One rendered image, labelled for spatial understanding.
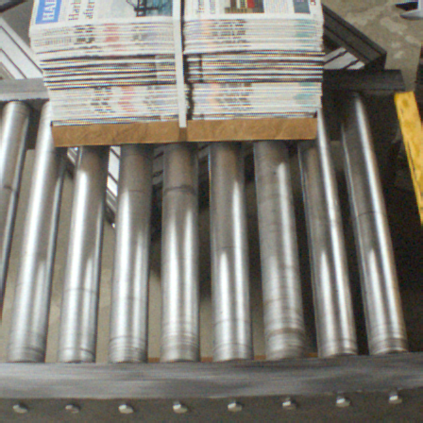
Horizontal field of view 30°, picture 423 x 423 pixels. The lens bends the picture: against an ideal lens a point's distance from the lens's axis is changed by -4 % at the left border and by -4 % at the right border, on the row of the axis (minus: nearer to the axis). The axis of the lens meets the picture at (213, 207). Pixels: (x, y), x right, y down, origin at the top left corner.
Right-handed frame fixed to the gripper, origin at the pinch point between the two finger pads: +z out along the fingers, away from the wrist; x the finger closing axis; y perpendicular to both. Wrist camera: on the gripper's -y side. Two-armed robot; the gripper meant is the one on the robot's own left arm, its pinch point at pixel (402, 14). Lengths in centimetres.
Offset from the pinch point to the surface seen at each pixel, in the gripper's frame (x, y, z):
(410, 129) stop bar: 23.7, -12.8, 3.3
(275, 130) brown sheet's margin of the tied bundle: 27.7, -7.7, 22.2
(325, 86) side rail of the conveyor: 14.9, -6.0, 14.8
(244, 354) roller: 55, -26, 28
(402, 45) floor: -118, -30, -3
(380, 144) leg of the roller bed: 7.7, -19.5, 8.6
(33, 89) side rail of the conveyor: 21, 6, 58
